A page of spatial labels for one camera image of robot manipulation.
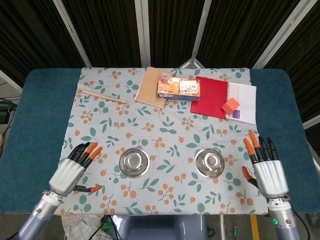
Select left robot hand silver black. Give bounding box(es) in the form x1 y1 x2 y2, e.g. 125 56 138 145
48 141 104 196

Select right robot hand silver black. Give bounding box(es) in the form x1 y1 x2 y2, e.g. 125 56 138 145
241 129 290 198

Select steel bowl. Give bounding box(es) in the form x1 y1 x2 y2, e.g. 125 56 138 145
118 147 151 178
194 148 226 179

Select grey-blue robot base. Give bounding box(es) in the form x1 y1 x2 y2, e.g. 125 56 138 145
109 214 208 240

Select floral tablecloth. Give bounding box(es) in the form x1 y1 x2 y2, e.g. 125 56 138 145
51 66 269 216

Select teal table cover cloth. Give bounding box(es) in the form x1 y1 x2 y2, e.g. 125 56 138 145
0 67 320 216

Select white printed paper booklet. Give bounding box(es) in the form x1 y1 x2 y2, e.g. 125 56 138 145
226 81 258 125

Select orange cube block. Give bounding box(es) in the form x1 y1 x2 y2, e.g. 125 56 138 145
221 97 241 114

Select light wooden stick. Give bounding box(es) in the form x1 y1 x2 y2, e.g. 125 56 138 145
78 89 128 104

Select black equipment box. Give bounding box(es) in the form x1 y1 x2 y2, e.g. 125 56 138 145
0 98 18 125

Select red spiral notebook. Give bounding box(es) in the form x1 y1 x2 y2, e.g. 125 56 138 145
190 76 230 119

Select brown kraft spiral notebook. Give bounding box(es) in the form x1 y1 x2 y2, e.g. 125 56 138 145
134 66 176 109

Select orange blue food box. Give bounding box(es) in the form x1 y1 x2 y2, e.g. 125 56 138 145
156 72 202 102

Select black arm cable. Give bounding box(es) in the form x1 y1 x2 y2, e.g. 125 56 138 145
291 209 312 235

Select white partition frame post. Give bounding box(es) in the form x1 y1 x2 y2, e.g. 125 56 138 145
0 69 23 94
252 0 315 70
302 114 320 130
192 0 213 55
51 0 93 68
134 0 152 68

